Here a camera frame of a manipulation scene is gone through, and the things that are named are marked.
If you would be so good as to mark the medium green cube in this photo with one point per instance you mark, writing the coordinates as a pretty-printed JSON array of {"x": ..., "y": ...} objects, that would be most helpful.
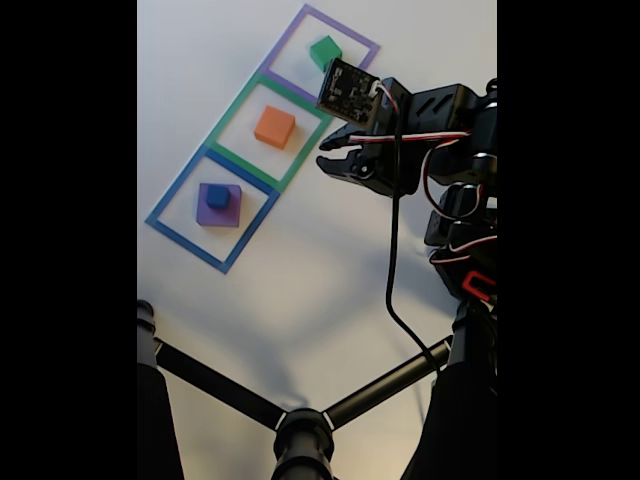
[{"x": 325, "y": 50}]

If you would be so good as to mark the small blue cube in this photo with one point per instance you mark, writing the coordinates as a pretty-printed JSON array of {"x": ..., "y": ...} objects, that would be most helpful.
[{"x": 217, "y": 196}]

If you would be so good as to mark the large purple cube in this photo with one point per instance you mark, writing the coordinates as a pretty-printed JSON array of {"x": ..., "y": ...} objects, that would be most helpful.
[{"x": 220, "y": 217}]

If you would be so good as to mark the large orange cube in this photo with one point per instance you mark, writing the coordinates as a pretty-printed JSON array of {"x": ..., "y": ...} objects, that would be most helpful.
[{"x": 274, "y": 125}]

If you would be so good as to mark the red clamp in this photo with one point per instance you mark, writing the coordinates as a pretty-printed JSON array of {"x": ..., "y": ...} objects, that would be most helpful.
[{"x": 470, "y": 285}]

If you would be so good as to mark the black tripod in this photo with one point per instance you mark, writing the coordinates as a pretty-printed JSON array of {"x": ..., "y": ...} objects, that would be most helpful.
[{"x": 300, "y": 440}]

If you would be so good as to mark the gripper camera board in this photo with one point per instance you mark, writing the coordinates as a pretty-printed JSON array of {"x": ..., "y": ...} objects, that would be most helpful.
[{"x": 350, "y": 92}]

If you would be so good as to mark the green square tape frame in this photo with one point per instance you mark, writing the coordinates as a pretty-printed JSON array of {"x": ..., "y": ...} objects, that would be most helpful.
[{"x": 240, "y": 160}]

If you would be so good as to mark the purple square tape frame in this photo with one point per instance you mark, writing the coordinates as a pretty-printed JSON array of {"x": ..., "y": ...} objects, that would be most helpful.
[{"x": 280, "y": 45}]

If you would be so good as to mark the blue square tape frame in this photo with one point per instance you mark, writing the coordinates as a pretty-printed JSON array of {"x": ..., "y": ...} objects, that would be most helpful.
[{"x": 190, "y": 247}]

